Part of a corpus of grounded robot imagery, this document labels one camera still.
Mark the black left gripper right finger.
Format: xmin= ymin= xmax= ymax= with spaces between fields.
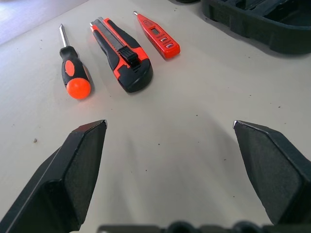
xmin=232 ymin=119 xmax=311 ymax=225

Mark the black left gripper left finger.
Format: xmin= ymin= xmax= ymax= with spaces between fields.
xmin=0 ymin=119 xmax=108 ymax=233

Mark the black orange handled screwdriver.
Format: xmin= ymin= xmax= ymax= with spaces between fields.
xmin=58 ymin=23 xmax=92 ymax=100

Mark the black plastic tool case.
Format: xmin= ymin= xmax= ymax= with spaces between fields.
xmin=201 ymin=0 xmax=311 ymax=58

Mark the orange black utility knife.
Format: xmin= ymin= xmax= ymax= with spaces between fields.
xmin=89 ymin=17 xmax=154 ymax=94

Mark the red voltage tester pen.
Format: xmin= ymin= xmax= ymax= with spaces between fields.
xmin=133 ymin=11 xmax=181 ymax=61

